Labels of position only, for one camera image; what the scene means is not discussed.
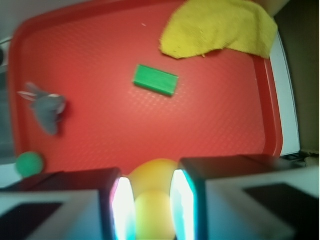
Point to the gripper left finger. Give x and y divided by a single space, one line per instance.
77 205

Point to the red plastic tray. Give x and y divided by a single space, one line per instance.
225 102

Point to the yellow rubber duck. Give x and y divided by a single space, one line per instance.
151 184

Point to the green rectangular block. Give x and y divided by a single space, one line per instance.
155 80

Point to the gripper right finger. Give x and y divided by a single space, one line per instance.
245 197

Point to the yellow cloth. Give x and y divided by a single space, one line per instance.
199 27

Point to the grey plush toy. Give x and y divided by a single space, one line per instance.
47 107

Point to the green dimpled ball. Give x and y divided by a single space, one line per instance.
29 164

